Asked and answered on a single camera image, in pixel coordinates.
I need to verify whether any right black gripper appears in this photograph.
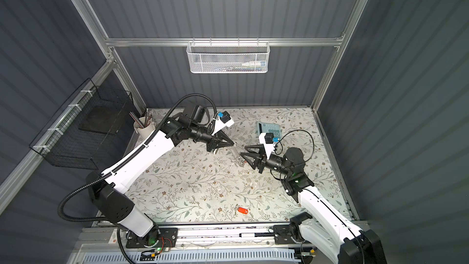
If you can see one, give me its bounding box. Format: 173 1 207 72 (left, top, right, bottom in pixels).
242 145 291 178

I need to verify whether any red key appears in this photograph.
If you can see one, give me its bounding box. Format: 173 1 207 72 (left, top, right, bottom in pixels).
236 207 249 215

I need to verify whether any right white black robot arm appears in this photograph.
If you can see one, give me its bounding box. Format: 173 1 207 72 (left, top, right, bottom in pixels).
240 144 387 264

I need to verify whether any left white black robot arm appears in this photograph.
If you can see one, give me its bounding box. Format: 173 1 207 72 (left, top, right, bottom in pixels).
89 105 234 238

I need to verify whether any light blue calculator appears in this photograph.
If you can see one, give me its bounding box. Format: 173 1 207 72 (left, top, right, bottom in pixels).
256 122 282 140

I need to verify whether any white pencil cup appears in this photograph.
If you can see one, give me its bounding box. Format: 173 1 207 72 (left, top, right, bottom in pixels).
129 111 155 139

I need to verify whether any white tube in basket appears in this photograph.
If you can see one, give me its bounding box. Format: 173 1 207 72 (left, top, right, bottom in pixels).
235 61 267 70

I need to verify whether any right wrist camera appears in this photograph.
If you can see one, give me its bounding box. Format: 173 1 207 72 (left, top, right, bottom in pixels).
259 133 279 159

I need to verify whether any aluminium front rail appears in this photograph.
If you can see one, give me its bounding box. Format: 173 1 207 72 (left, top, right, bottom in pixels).
75 222 314 249

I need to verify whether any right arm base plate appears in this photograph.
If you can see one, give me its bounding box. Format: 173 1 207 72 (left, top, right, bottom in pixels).
273 223 310 245

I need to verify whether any white wire mesh basket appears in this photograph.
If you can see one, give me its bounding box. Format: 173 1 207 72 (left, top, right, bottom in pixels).
186 43 271 74

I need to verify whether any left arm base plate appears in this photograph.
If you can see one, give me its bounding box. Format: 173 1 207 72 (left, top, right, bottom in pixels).
126 227 179 251

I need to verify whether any white perforated cable tray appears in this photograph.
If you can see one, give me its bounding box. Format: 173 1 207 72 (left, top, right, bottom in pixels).
80 249 301 264

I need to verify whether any black wire mesh basket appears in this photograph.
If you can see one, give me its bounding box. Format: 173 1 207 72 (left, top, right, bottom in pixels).
29 79 134 171

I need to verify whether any black corrugated cable hose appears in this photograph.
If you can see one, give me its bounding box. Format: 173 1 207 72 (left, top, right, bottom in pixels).
57 93 219 223

